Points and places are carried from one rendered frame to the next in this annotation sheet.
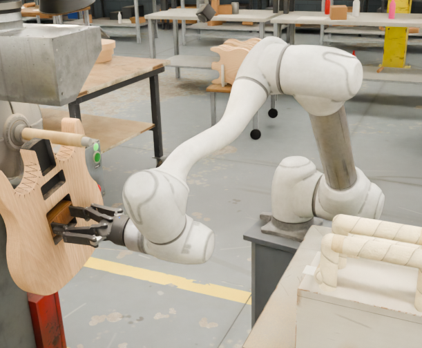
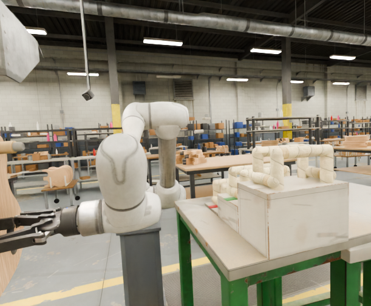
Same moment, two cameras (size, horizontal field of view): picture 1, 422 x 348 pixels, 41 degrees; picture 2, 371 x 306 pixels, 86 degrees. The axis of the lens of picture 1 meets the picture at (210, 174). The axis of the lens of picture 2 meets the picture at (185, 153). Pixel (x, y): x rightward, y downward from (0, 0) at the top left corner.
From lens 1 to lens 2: 84 cm
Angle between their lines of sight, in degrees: 43
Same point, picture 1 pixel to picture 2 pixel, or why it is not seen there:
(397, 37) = not seen: hidden behind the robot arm
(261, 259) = (129, 244)
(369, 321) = (311, 200)
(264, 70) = (141, 112)
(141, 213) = (127, 168)
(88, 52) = (30, 52)
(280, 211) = not seen: hidden behind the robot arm
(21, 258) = not seen: outside the picture
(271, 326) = (224, 248)
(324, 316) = (286, 209)
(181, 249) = (144, 211)
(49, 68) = not seen: outside the picture
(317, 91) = (173, 121)
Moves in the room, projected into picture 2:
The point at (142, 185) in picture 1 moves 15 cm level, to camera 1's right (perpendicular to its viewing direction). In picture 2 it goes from (124, 141) to (180, 138)
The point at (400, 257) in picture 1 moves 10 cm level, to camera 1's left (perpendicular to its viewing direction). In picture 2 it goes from (318, 149) to (304, 152)
